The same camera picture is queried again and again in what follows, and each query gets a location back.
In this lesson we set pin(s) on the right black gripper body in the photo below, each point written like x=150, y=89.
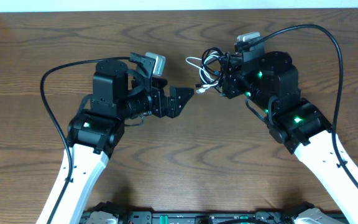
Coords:
x=238, y=85

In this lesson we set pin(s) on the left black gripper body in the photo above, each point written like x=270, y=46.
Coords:
x=158, y=104

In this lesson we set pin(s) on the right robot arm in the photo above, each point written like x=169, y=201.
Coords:
x=270, y=80

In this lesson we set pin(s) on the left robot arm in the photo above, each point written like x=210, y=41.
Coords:
x=123, y=88

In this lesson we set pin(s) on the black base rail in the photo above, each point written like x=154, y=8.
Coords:
x=108, y=212

